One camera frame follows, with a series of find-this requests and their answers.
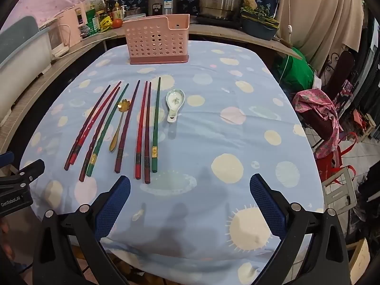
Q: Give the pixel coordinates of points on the clear food container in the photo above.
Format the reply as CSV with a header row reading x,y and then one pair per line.
x,y
135,13

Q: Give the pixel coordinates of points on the wooden box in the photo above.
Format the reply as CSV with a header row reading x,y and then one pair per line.
x,y
360,258

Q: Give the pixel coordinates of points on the black induction stove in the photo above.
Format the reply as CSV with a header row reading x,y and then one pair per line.
x,y
213,20

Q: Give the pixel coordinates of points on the dark metal chair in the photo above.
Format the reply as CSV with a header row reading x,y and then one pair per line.
x,y
341,65

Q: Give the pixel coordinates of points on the white plastic frame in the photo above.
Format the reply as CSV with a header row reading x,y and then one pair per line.
x,y
340,188

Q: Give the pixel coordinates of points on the yellow label sauce bottle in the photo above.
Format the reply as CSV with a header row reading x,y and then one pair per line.
x,y
118,12

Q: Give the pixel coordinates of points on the green bag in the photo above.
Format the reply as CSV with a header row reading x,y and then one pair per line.
x,y
295,68

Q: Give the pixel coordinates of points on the pink floral cloth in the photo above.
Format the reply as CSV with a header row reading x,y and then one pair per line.
x,y
319,109

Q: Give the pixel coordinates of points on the pink kitchen appliance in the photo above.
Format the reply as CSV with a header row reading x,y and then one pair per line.
x,y
71,25

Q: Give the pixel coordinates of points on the white ceramic soup spoon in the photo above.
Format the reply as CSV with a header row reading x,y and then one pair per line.
x,y
175,99

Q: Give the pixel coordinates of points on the blue planet print tablecloth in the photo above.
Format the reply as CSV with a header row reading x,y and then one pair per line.
x,y
207,142

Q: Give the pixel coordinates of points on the white kitchen appliance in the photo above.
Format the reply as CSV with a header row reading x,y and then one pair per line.
x,y
58,38

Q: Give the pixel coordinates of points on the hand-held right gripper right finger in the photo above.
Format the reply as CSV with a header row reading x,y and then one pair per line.
x,y
267,204

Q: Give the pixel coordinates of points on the silver rice cooker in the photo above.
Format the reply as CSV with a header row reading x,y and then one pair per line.
x,y
163,3

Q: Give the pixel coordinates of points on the pink perforated utensil basket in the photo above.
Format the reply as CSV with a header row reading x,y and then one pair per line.
x,y
154,41

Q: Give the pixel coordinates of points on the gold flower spoon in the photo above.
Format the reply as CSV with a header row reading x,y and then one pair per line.
x,y
121,105

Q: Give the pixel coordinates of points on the red bag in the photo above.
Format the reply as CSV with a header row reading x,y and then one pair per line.
x,y
326,161

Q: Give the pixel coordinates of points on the yellowish lump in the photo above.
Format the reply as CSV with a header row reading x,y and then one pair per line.
x,y
250,3

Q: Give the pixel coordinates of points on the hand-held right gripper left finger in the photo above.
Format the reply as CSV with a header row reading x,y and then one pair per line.
x,y
114,204

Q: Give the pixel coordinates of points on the dark glass bottle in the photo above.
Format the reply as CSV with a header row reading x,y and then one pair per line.
x,y
108,9

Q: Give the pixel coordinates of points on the green chopstick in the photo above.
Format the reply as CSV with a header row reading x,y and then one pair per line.
x,y
108,127
157,124

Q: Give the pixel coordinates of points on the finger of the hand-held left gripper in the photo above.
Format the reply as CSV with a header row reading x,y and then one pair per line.
x,y
7,156
31,169

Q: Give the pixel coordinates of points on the red tomato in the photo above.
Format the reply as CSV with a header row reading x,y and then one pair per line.
x,y
117,23

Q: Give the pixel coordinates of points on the white tub with blue lid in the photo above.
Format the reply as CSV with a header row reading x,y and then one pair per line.
x,y
20,59

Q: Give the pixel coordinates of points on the dark red chopstick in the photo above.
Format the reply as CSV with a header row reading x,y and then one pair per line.
x,y
99,135
89,124
148,133
128,124

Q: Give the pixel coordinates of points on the yellow snack packet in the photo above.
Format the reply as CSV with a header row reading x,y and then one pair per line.
x,y
105,22

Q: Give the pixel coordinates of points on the beige curtain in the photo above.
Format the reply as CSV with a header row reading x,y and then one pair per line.
x,y
320,14

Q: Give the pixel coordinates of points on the blue planter with plants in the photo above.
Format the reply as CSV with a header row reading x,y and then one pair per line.
x,y
259,25

